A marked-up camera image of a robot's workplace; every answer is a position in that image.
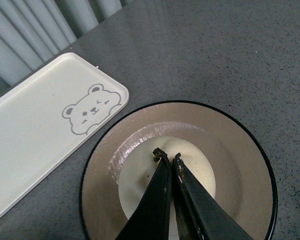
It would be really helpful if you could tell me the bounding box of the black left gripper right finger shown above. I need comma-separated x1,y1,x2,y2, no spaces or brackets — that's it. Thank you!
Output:
172,153,252,240

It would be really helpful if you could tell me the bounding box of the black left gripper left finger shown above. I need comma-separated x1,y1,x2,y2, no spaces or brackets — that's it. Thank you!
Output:
116,148,172,240

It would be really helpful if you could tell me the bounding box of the beige plate with black rim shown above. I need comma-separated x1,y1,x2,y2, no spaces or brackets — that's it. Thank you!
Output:
80,100,278,240

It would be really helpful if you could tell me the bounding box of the white steamed bun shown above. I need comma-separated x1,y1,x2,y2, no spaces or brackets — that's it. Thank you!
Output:
118,136,216,240

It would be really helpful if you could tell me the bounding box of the cream bear print tray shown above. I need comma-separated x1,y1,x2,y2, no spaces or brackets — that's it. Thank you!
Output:
0,52,129,218

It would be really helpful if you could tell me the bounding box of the grey pleated curtain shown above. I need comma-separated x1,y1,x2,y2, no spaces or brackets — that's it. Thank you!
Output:
0,0,129,96

